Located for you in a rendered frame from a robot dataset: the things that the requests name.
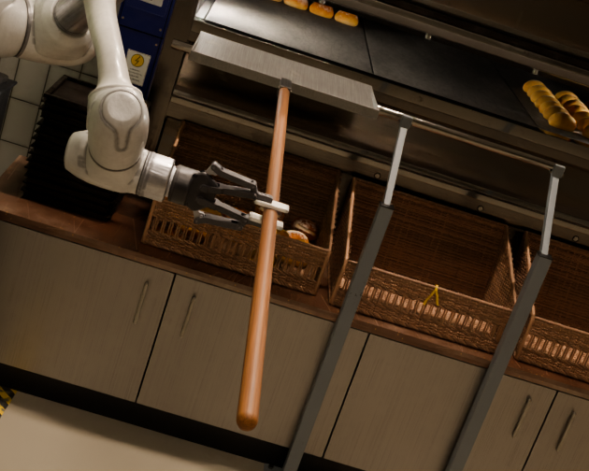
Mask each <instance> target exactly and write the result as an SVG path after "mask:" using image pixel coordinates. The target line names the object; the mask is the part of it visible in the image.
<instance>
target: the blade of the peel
mask: <svg viewBox="0 0 589 471"><path fill-rule="evenodd" d="M188 60H190V61H193V62H196V63H199V64H203V65H207V66H210V67H213V68H216V69H219V70H222V71H224V72H228V73H231V74H234V75H237V76H240V77H243V78H245V79H251V80H254V81H257V82H260V83H263V84H265V85H268V86H272V87H275V88H278V85H279V83H280V78H285V79H289V80H291V81H292V89H291V93H295V94H298V95H301V96H304V97H307V98H309V99H312V100H316V101H319V102H322V103H325V104H327V105H330V106H333V107H339V108H342V109H345V110H348V111H350V112H353V113H357V114H360V115H363V116H366V117H369V118H371V119H374V120H376V119H377V117H378V115H379V112H380V110H379V107H378V104H377V101H376V98H375V95H374V93H373V90H372V86H370V85H367V84H365V83H362V82H359V81H356V80H353V79H349V78H344V77H342V76H339V75H336V74H333V73H330V72H327V71H323V70H321V69H318V68H315V67H312V66H309V65H306V64H301V63H298V62H295V61H292V60H289V59H286V58H283V57H280V56H278V55H275V54H271V53H268V52H265V51H262V50H258V49H255V48H252V47H249V46H246V45H242V44H239V43H237V42H234V41H231V40H228V39H225V38H222V37H219V36H214V35H211V34H208V33H205V32H202V31H201V32H200V34H199V36H198V38H197V39H196V41H195V43H194V46H193V48H192V50H191V53H190V56H189V59H188Z"/></svg>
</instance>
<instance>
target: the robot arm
mask: <svg viewBox="0 0 589 471"><path fill-rule="evenodd" d="M122 1H123V0H0V61H1V58H7V57H16V58H20V59H23V60H26V61H31V62H35V63H40V64H51V65H59V66H75V65H80V64H85V63H87V62H89V61H91V60H92V58H93V57H94V56H95V55H96V60H97V68H98V81H97V86H96V88H95V89H94V90H93V91H91V92H90V93H89V95H88V106H87V119H86V129H87V130H86V131H78V132H75V133H73V134H72V135H71V137H69V139H68V142H67V144H66V148H65V157H64V165H65V169H66V170H67V171H68V172H70V173H71V174H73V175H74V176H76V177H77V178H80V179H82V180H84V181H86V182H88V183H90V184H93V185H94V186H97V187H100V188H103V189H107V190H110V191H113V192H117V193H133V194H137V195H138V196H143V197H146V198H150V199H152V200H155V201H158V202H163V200H164V198H165V197H167V200H168V201H170V202H173V203H176V204H179V205H183V206H186V207H188V208H189V209H190V210H192V211H193V212H194V223H195V224H201V223H207V224H211V225H216V226H220V227H224V228H228V229H233V230H237V231H241V230H242V229H243V227H244V226H245V225H246V224H250V225H253V226H256V227H259V228H261V225H262V218H263V215H260V214H257V213H254V212H250V214H249V213H248V214H246V213H244V212H242V211H240V210H238V209H236V208H233V207H230V206H228V205H227V204H225V203H223V202H221V201H220V200H219V199H217V198H215V196H216V194H227V195H232V196H237V197H243V198H249V199H253V201H254V204H256V205H259V206H263V207H268V208H271V209H275V210H277V211H280V212H283V213H288V212H289V206H288V205H285V204H283V203H279V202H276V201H273V196H272V195H269V194H266V193H260V192H258V190H257V182H256V181H255V180H253V179H250V178H247V177H244V176H242V175H240V174H238V173H236V172H233V171H231V170H229V169H226V168H224V167H222V166H221V165H220V164H219V163H218V162H216V161H213V162H212V164H211V166H210V167H209V168H208V169H207V170H201V171H198V170H195V169H192V168H190V167H187V166H184V165H181V164H180V165H178V166H174V165H175V160H174V159H172V158H169V157H166V156H164V155H161V154H158V153H155V152H153V151H148V150H145V146H146V142H147V138H148V133H149V122H150V119H149V111H148V109H147V106H146V104H145V102H144V99H143V94H142V91H141V90H140V89H138V88H136V87H134V86H133V85H132V83H131V80H130V78H129V73H128V68H127V63H126V59H125V54H124V50H123V45H122V38H121V33H120V28H119V24H118V19H117V12H116V6H117V5H118V4H120V3H121V2H122ZM7 80H8V75H6V74H4V73H1V72H0V84H1V83H3V82H7ZM211 175H214V176H217V175H218V176H220V177H222V178H225V179H228V180H230V181H232V182H235V183H236V184H239V185H241V186H243V187H246V188H242V187H237V186H231V185H225V184H223V183H220V182H216V181H215V180H214V178H213V177H212V176H211ZM207 207H208V208H210V209H213V210H217V211H219V212H221V213H222V214H224V215H226V216H229V217H231V218H233V219H234V220H233V219H229V218H225V217H221V216H216V215H212V214H206V213H204V212H203V211H200V209H203V208H207Z"/></svg>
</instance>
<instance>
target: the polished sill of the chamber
mask: <svg viewBox="0 0 589 471"><path fill-rule="evenodd" d="M191 31H192V32H195V33H198V34H200V32H201V31H202V32H205V33H208V34H211V35H214V36H219V37H222V38H225V39H228V40H231V41H234V42H237V43H239V44H242V45H246V46H249V47H252V48H255V49H258V50H262V51H265V52H268V53H271V54H275V55H278V56H280V57H283V58H286V59H289V60H292V61H295V62H298V63H301V64H306V65H309V66H312V67H315V68H318V69H321V70H323V71H327V72H330V73H333V74H336V75H339V76H342V77H344V78H347V79H353V80H356V81H359V82H362V83H365V84H367V85H370V86H372V90H373V91H376V92H379V93H384V94H387V95H391V96H393V97H396V98H399V99H402V100H405V101H408V102H411V103H413V104H416V105H419V106H422V107H428V108H431V109H434V110H436V111H439V112H442V113H445V114H448V115H451V116H454V117H456V118H459V119H463V120H466V121H471V122H474V123H477V124H479V125H482V126H485V127H488V128H491V129H494V130H497V131H500V132H503V133H506V134H509V135H512V136H517V137H520V138H522V139H525V140H528V141H531V142H535V143H538V144H540V145H543V146H546V147H549V148H552V149H555V150H560V151H562V152H565V153H568V154H572V155H575V156H578V157H581V158H583V159H586V160H589V144H586V143H583V142H580V141H577V140H574V139H571V138H568V137H565V136H561V135H558V134H555V133H552V132H549V131H546V130H543V129H539V128H537V127H534V126H531V125H528V124H525V123H522V122H519V121H515V120H512V119H509V118H506V117H503V116H500V115H496V114H494V113H491V112H488V111H485V110H482V109H479V108H476V107H472V106H469V105H466V104H463V103H460V102H457V101H453V100H451V99H448V98H445V97H442V96H439V95H436V94H433V93H429V92H426V91H423V90H420V89H417V88H413V87H410V86H408V85H405V84H402V83H399V82H396V81H393V80H390V79H387V78H383V77H380V76H377V75H374V74H370V73H367V72H365V71H362V70H359V69H356V68H353V67H350V66H347V65H345V64H340V63H337V62H334V61H331V60H327V59H324V58H322V57H319V56H316V55H313V54H310V53H307V52H304V51H302V50H297V49H294V48H291V47H287V46H284V45H281V44H279V43H276V42H273V41H270V40H267V39H264V38H261V37H259V36H254V35H251V34H248V33H244V32H241V31H239V30H236V29H233V28H230V27H227V26H224V25H221V24H218V23H216V22H213V21H208V20H205V19H201V18H198V17H194V20H193V23H192V27H191Z"/></svg>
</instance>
